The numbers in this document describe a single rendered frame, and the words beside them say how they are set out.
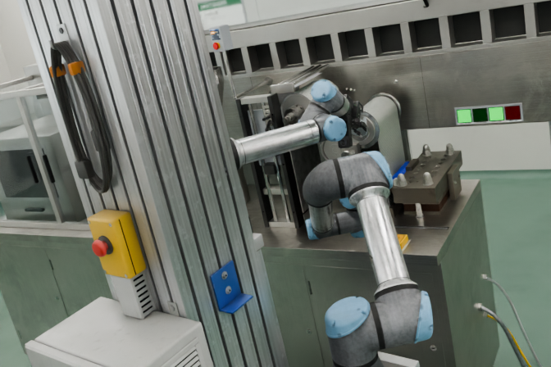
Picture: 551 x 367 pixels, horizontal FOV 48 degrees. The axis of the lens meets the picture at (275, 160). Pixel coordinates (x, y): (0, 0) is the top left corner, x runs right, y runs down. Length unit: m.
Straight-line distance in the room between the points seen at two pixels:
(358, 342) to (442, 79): 1.27
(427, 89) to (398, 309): 1.19
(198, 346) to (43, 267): 2.17
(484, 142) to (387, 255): 3.50
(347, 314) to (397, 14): 1.34
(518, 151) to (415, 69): 2.61
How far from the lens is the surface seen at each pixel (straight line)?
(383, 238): 1.63
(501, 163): 5.09
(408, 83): 2.54
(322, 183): 1.70
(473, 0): 2.42
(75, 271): 3.21
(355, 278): 2.25
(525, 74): 2.44
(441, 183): 2.33
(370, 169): 1.70
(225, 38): 2.50
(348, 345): 1.55
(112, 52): 1.16
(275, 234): 2.42
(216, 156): 1.33
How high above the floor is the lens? 1.85
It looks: 16 degrees down
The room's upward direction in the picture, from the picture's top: 12 degrees counter-clockwise
